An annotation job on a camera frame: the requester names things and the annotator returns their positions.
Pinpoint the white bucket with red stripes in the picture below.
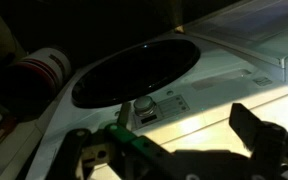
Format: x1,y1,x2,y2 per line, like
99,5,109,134
0,47,72,116

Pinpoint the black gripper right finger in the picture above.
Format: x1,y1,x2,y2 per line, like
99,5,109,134
228,102,288,180

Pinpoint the silver washer control knob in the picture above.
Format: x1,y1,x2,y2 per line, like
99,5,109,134
133,96,158,118

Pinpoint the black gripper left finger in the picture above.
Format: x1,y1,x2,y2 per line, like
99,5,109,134
47,123,177,180

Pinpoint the white front-load washing machine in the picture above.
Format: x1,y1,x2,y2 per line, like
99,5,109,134
25,31,288,180

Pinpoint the dark round washer door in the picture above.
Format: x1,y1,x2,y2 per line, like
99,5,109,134
71,39,202,109

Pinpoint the white top-load laundry machine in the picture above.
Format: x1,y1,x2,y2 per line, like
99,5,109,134
183,0,288,136

